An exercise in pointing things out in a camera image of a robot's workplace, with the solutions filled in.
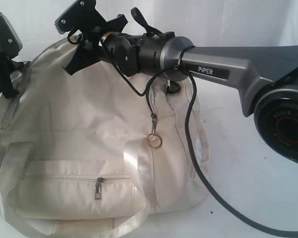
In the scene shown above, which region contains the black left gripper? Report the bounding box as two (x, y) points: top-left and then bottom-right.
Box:
(0, 46), (19, 98)

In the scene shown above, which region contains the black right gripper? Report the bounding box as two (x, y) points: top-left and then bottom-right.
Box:
(63, 33), (109, 75)

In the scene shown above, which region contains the cream fabric duffel bag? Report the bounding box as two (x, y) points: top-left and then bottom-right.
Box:
(0, 40), (208, 238)

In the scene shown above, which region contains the metal key ring zipper pull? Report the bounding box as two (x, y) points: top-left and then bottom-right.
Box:
(146, 113), (163, 149)

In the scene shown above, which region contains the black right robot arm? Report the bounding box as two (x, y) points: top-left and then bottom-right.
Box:
(64, 32), (298, 163)

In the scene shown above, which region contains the white backdrop curtain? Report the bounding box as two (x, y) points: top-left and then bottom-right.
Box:
(0, 0), (298, 60)

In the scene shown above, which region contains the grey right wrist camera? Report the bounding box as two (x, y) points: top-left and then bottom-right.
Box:
(54, 0), (128, 35)

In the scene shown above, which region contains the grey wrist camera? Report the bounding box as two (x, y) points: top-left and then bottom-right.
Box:
(0, 12), (23, 59)
(54, 0), (128, 35)

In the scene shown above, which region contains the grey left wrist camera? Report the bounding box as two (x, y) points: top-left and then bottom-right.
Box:
(0, 12), (23, 59)

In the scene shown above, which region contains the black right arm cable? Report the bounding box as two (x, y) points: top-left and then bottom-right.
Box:
(67, 7), (298, 231)

